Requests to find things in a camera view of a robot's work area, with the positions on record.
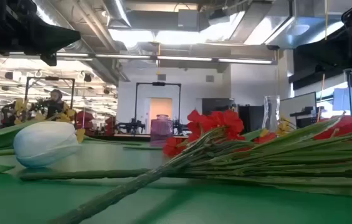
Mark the red flower bunch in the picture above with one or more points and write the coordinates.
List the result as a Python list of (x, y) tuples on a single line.
[(222, 123)]

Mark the yellow daffodil bunch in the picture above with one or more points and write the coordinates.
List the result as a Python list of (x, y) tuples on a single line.
[(284, 126), (20, 105)]

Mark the pink glass vase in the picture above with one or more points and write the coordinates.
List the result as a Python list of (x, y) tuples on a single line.
[(161, 130)]

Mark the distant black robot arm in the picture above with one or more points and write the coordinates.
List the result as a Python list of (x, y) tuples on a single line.
[(132, 127)]

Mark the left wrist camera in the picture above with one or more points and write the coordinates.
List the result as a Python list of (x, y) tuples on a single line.
[(48, 59)]

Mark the red equipment cover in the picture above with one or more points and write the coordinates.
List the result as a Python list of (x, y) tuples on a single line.
[(83, 117)]

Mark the grey wall vent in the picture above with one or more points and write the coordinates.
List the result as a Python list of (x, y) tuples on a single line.
[(210, 78), (161, 77)]

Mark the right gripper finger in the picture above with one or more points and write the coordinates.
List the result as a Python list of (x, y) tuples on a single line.
[(328, 51)]

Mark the black upright panel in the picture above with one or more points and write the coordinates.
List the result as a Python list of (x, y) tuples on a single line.
[(250, 118)]

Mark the long ceiling light strip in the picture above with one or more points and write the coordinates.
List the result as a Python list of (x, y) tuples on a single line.
[(182, 58)]

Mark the white softbox panel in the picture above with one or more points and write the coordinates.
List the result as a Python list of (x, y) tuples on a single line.
[(350, 98)]

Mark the black cabinet machine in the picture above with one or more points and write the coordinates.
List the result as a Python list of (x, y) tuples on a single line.
[(216, 104)]

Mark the pile of green flower stems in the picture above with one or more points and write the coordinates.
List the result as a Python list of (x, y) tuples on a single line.
[(288, 161)]

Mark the green table mat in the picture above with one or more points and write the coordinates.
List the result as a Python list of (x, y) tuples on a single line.
[(175, 211)]

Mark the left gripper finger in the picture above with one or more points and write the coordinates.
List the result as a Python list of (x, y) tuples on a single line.
[(48, 35)]

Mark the person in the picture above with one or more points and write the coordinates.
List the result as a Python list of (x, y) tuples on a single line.
[(55, 105)]

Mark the black tripod stand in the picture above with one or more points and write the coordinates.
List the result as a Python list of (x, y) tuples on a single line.
[(349, 84)]

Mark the black gantry frame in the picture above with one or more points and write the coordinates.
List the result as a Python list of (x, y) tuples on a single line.
[(136, 105), (51, 78)]

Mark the black table frame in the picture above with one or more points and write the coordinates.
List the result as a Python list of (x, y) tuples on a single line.
[(116, 136)]

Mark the white artificial tulip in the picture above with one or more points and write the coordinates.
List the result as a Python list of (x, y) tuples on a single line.
[(45, 143)]

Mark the grey ceiling unit box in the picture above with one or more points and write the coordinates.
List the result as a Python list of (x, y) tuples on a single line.
[(188, 18)]

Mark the clear glass vase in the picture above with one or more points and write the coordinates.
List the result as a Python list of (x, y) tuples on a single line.
[(270, 112)]

